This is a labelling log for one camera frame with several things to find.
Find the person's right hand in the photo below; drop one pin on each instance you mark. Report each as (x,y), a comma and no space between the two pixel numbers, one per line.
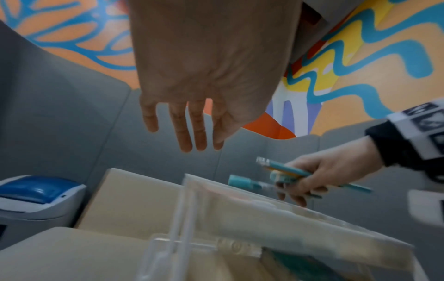
(333,167)

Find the person's left hand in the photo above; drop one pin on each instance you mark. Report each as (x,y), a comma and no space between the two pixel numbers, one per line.
(208,55)

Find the grey blue-lid paper shredder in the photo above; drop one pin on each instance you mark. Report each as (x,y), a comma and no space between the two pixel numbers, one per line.
(38,197)

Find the black white marker wristband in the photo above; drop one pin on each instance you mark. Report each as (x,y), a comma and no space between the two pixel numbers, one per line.
(409,140)

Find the teal white slim pen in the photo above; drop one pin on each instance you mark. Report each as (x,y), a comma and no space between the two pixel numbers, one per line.
(282,177)

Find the cream tiered organizer box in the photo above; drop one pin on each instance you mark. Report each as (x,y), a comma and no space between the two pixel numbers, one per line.
(277,219)

